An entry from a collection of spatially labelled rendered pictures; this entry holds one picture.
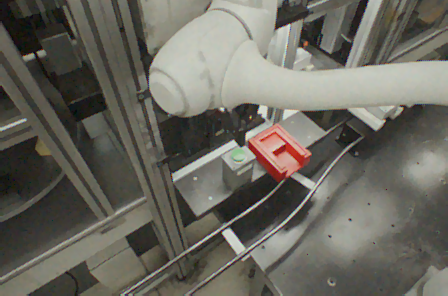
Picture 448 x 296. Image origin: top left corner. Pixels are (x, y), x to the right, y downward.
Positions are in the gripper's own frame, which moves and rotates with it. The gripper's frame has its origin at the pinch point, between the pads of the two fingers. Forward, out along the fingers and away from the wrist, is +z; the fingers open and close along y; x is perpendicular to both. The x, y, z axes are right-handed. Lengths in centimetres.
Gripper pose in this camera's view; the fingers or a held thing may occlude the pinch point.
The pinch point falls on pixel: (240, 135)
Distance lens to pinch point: 79.0
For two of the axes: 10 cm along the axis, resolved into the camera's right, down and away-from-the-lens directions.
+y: -8.2, 4.4, -3.7
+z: 0.0, 6.5, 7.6
